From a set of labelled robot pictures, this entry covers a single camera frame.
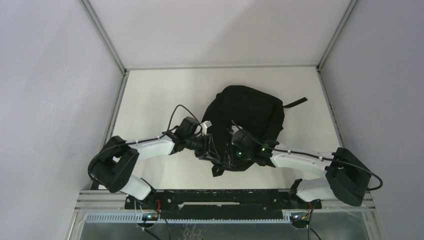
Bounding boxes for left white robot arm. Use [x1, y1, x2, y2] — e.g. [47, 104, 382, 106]
[87, 116, 221, 209]

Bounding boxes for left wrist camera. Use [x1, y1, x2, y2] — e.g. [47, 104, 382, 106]
[199, 120, 212, 135]

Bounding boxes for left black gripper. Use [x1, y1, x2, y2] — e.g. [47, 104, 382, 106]
[185, 133, 221, 162]

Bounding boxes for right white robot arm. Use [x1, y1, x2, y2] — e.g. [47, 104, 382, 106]
[226, 128, 372, 208]

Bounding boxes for black backpack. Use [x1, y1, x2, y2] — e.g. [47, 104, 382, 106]
[202, 85, 308, 177]

